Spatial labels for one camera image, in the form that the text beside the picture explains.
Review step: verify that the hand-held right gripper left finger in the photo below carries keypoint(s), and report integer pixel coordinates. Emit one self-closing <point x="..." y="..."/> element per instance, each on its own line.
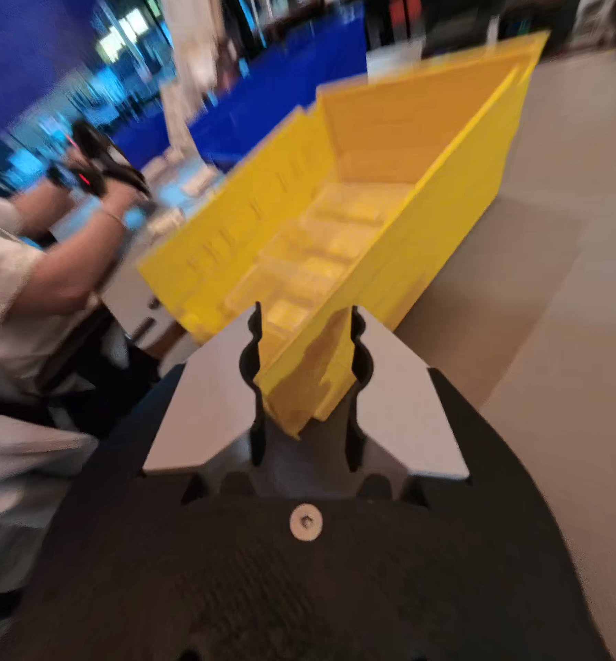
<point x="210" y="397"/>

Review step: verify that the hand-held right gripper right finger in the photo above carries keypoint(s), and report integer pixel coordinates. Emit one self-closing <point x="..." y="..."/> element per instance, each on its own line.
<point x="406" y="413"/>

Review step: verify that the pile of clear drawers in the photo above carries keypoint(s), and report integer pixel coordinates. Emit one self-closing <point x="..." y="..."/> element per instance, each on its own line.
<point x="334" y="242"/>

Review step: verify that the yellow plastic bin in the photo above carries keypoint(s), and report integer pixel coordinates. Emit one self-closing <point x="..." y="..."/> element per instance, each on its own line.
<point x="266" y="217"/>

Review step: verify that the grey jacket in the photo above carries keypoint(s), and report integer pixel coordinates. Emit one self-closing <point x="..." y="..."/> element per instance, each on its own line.
<point x="24" y="465"/>

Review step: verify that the blue partition panel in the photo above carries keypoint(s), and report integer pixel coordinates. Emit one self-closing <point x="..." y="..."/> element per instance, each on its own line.
<point x="287" y="93"/>

